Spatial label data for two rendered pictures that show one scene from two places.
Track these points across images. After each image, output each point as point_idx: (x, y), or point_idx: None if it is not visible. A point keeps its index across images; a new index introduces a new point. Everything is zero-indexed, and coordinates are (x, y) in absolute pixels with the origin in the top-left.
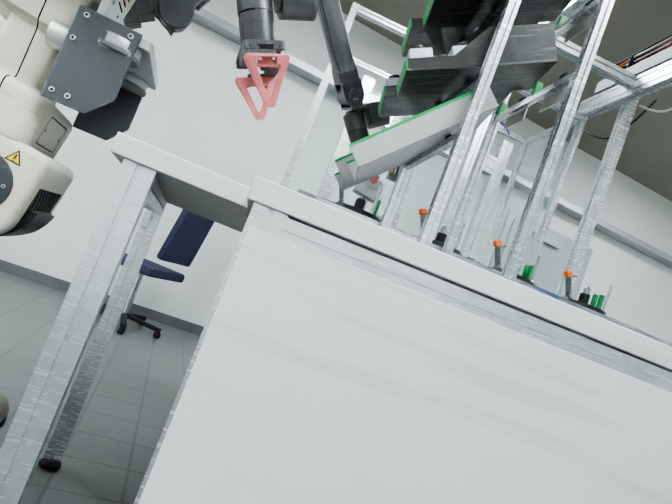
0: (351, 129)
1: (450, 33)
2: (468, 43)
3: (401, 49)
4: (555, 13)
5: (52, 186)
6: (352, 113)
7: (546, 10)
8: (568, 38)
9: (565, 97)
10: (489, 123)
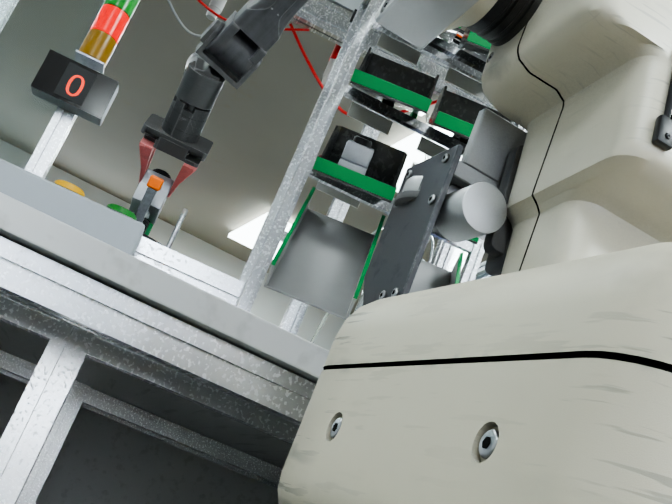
0: (205, 107)
1: (408, 108)
2: (403, 123)
3: (354, 72)
4: (442, 131)
5: None
6: (222, 84)
7: (450, 134)
8: (424, 150)
9: (444, 254)
10: (295, 160)
